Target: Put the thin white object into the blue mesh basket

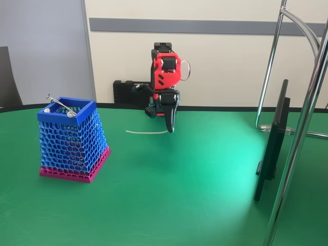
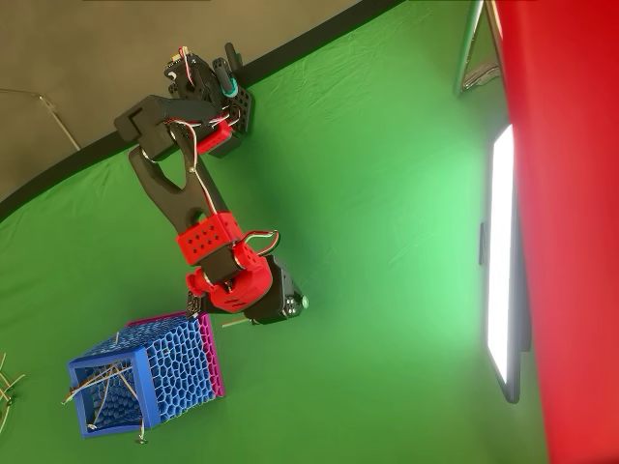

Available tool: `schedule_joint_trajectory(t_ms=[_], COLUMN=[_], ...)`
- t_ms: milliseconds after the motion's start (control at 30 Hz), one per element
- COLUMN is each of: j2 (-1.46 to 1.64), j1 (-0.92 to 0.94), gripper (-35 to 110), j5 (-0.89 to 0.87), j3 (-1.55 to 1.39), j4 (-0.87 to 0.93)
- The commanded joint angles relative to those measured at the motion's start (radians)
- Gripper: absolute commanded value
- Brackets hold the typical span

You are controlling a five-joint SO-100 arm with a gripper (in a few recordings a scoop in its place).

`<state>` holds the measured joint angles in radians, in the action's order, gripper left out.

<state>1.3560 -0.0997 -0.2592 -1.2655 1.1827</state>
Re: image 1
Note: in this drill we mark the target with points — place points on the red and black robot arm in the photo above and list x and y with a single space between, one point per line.
166 79

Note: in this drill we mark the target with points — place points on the grey wall rail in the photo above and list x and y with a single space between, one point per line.
128 24

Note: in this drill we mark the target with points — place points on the white thin stick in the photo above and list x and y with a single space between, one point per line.
146 133

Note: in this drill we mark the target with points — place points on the blue and pink lattice basket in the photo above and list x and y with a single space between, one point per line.
66 148

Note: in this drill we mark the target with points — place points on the chrome tube stand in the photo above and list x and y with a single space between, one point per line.
286 179

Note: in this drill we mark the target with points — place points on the green table cloth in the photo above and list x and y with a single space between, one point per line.
153 192

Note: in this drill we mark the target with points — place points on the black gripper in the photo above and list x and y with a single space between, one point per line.
167 100

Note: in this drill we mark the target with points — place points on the small camera on black bracket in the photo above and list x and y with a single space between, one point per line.
139 86

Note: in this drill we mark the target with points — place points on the clear plastic clip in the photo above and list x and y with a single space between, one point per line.
265 128

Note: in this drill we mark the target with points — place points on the black plastic case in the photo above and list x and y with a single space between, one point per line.
121 92

